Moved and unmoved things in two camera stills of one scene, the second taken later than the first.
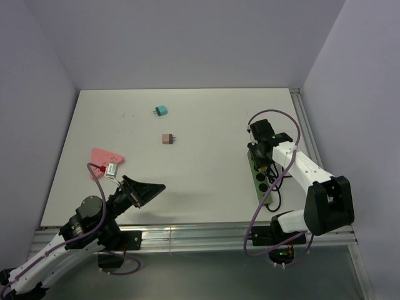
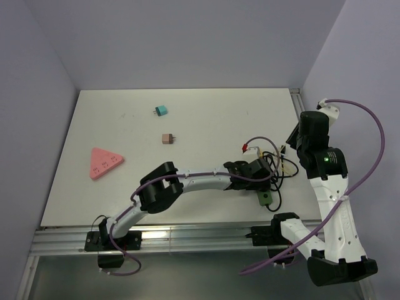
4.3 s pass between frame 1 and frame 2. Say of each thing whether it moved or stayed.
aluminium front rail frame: stayed
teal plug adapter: stayed
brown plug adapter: stayed
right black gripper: moved
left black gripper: moved
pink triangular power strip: stayed
